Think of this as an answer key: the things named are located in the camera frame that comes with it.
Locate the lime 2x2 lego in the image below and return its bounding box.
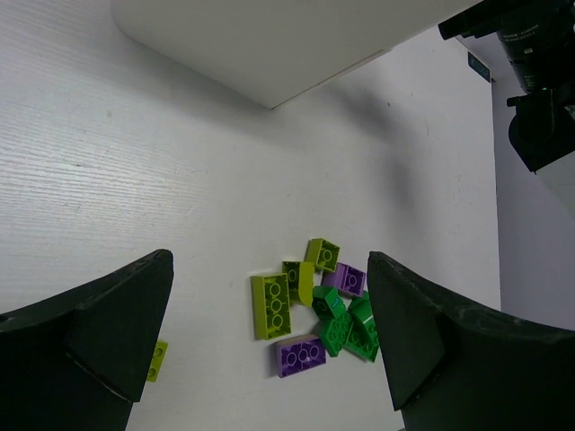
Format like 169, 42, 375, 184
305, 238, 341, 273

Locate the green 2x2 lego brick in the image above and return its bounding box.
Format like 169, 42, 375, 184
318, 313, 352, 357

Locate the lime 2x2 lego brick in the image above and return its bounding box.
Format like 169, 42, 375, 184
146, 339, 169, 383

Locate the purple 2x3 lego brick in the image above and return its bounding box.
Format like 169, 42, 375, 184
275, 334, 327, 378

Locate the small green lego brick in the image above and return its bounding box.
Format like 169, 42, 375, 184
312, 286, 347, 321

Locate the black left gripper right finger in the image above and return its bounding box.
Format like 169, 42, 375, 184
367, 251, 574, 430

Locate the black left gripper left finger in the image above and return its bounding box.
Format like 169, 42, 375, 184
1, 250, 173, 430

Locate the lime curved lego brick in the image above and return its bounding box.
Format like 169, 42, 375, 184
282, 261, 314, 307

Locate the purple 2x2 lego brick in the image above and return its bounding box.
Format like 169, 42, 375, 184
322, 262, 367, 297

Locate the white drawer cabinet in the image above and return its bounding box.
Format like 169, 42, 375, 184
111, 0, 474, 109

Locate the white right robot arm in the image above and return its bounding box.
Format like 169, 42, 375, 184
438, 0, 574, 172

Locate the green 2x3 lego plate brick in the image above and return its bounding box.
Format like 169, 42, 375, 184
344, 291, 379, 363

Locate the lime 2x3 lego brick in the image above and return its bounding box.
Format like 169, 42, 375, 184
251, 273, 292, 340

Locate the blue label sticker right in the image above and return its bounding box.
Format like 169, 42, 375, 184
467, 51, 491, 83

